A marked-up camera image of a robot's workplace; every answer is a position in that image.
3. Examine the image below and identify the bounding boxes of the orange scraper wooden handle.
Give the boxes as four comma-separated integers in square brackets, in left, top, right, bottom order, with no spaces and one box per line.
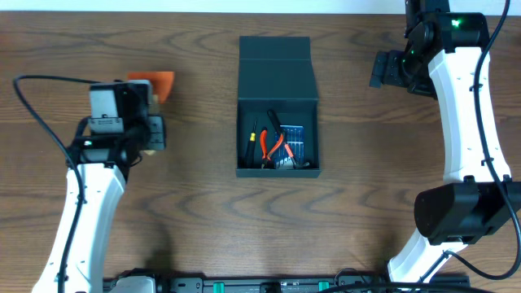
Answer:
[126,71,176,156]

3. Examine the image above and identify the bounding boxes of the yellow black screwdriver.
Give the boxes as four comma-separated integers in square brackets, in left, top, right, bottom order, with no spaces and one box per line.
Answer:
[244,119,257,168]

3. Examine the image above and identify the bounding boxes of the red black cutting pliers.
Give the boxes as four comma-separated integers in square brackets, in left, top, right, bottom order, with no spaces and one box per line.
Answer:
[259,127,286,170]

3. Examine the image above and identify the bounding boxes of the clear precision screwdriver case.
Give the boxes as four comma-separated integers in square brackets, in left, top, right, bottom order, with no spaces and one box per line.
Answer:
[273,125,304,169]

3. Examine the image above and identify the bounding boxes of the small black handled hammer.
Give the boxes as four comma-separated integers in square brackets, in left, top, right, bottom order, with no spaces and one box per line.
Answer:
[267,110,310,169]

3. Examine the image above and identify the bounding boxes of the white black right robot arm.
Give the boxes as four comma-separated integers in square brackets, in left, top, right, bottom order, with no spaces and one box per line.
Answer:
[370,0,520,290]

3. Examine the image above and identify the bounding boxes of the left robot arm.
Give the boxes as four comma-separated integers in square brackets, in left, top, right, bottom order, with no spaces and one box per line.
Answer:
[33,77,168,292]

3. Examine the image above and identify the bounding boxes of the dark green open box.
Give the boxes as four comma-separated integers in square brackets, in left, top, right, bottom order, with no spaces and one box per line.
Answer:
[236,36,321,178]

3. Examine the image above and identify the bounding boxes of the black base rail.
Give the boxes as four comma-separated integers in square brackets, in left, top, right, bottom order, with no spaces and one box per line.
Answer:
[101,268,471,293]

